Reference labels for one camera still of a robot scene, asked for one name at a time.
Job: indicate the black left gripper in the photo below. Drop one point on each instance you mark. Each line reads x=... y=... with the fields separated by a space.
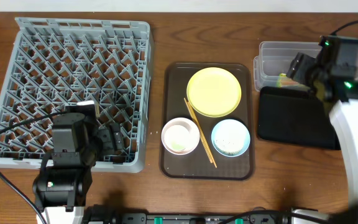
x=105 y=140

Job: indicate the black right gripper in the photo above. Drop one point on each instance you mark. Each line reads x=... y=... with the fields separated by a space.
x=303 y=68

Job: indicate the pink-rimmed white bowl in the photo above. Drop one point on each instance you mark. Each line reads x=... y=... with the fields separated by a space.
x=180 y=136

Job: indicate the light blue bowl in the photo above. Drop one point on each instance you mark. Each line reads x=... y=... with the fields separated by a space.
x=230 y=138

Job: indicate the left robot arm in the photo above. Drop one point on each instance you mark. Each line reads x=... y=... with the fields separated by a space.
x=65 y=175

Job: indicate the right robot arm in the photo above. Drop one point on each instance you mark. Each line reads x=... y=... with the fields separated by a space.
x=337 y=88

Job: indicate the clear plastic waste bin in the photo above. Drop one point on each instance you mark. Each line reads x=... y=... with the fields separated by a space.
x=275 y=57

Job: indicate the black waste tray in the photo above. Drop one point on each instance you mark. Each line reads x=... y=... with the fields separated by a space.
x=294 y=117

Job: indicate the yellow green snack wrapper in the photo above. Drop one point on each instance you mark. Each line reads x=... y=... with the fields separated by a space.
x=284 y=81

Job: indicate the grey plastic dish rack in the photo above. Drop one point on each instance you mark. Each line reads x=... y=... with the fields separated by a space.
x=59 y=62

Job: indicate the yellow round plate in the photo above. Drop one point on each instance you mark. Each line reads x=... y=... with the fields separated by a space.
x=213 y=92

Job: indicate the brown serving tray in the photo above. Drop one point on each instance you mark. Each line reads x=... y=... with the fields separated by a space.
x=196 y=165

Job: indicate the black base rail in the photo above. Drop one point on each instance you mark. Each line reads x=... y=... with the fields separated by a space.
x=258 y=215

